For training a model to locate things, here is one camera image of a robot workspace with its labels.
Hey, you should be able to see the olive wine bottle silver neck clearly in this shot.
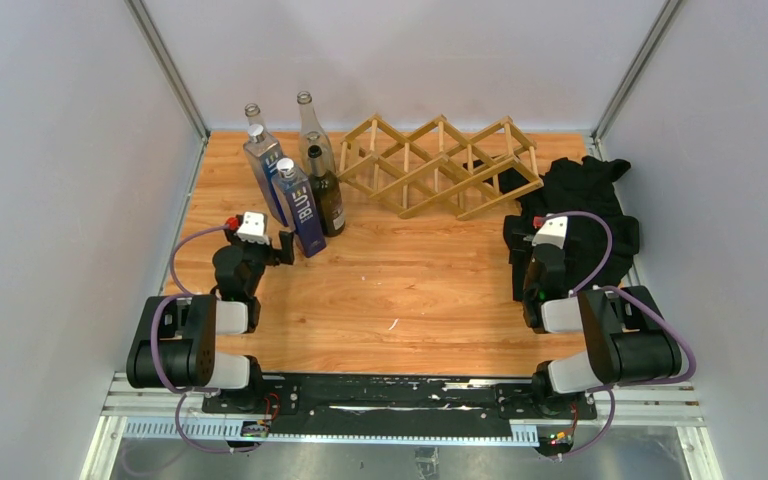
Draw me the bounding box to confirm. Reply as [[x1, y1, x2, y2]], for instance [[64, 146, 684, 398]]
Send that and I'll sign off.
[[307, 145, 346, 237]]

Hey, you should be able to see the blue square glass bottle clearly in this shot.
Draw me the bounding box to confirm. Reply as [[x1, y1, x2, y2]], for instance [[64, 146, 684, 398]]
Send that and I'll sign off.
[[243, 123, 288, 227]]

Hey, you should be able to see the clear glass bottle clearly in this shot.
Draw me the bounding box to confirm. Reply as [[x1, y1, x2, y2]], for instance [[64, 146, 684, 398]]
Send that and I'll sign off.
[[297, 91, 336, 173]]

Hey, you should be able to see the dark labelled clear bottle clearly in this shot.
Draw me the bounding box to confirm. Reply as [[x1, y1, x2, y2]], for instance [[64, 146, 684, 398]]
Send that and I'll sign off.
[[244, 102, 268, 133]]

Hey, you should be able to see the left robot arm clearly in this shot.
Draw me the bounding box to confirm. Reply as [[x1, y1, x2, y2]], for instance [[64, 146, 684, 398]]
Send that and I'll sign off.
[[125, 228, 295, 413]]

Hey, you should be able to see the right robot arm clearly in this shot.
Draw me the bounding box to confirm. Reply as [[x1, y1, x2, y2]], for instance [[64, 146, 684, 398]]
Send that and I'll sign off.
[[521, 211, 697, 418]]

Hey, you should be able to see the wooden wine rack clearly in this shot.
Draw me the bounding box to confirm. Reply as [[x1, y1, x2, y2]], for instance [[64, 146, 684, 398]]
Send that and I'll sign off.
[[337, 114, 544, 221]]

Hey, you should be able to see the dark green cloth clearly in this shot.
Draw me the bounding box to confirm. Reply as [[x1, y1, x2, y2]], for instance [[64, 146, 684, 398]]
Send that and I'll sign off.
[[511, 155, 641, 302]]

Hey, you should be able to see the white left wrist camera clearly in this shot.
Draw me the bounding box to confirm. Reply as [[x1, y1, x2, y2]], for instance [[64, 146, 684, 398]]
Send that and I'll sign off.
[[234, 211, 271, 245]]

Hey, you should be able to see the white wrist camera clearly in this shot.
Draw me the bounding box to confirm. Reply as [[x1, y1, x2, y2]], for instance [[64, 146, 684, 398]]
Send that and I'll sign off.
[[234, 211, 271, 245], [531, 216, 569, 249]]

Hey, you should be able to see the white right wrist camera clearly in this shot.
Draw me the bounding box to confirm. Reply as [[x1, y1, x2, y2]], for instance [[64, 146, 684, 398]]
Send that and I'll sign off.
[[531, 216, 569, 249]]

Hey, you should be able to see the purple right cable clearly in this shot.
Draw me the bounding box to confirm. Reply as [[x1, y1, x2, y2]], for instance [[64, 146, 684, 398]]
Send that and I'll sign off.
[[532, 210, 698, 458]]

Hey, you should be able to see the purple cable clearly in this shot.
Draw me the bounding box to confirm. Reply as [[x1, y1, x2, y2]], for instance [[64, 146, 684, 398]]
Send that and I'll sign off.
[[150, 218, 243, 456], [532, 210, 698, 458]]

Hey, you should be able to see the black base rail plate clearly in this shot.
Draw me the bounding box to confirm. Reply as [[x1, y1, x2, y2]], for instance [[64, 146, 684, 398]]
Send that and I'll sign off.
[[201, 372, 597, 438]]

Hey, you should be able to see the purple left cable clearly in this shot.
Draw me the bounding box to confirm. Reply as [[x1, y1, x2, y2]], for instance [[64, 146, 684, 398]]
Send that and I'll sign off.
[[150, 218, 243, 456]]

